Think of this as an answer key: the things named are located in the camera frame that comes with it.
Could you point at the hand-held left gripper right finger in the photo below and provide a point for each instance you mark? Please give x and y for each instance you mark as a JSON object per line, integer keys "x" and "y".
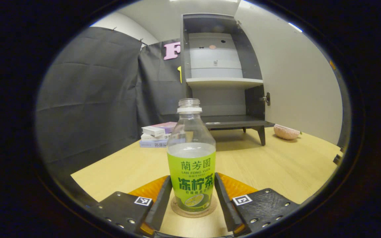
{"x": 225, "y": 205}

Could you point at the round brown coaster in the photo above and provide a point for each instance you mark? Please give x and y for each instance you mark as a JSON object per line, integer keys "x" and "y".
{"x": 177, "y": 213}

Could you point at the beige cabinet door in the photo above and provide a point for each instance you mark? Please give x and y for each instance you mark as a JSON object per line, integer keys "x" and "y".
{"x": 296, "y": 92}

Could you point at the green label plastic bottle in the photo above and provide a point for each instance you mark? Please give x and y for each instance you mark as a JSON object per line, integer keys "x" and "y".
{"x": 192, "y": 178}

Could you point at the ceiling light panel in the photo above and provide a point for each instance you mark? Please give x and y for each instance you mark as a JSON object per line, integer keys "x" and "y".
{"x": 295, "y": 27}

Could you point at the white cabinet shelf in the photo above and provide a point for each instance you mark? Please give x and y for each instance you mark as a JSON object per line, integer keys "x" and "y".
{"x": 223, "y": 82}

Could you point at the blue book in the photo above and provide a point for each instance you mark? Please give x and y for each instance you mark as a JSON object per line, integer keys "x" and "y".
{"x": 152, "y": 144}

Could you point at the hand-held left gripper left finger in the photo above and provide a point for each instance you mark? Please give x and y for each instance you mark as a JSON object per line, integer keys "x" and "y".
{"x": 160, "y": 205}

